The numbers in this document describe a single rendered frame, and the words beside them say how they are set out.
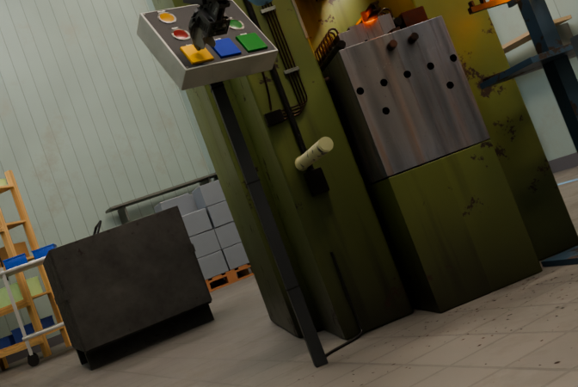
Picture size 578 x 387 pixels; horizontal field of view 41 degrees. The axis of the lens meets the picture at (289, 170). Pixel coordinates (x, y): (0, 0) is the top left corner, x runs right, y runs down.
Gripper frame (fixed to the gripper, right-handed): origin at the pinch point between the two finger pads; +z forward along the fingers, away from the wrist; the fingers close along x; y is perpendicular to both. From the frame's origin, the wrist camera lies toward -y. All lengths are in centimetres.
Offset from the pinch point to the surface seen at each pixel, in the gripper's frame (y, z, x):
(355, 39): 7, 5, 60
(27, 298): -321, 624, 111
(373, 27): 7, 1, 67
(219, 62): 5.8, 3.0, 4.8
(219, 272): -249, 598, 315
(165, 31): -11.6, 2.9, -3.8
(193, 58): 2.7, 2.2, -2.5
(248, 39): -0.6, 2.2, 19.2
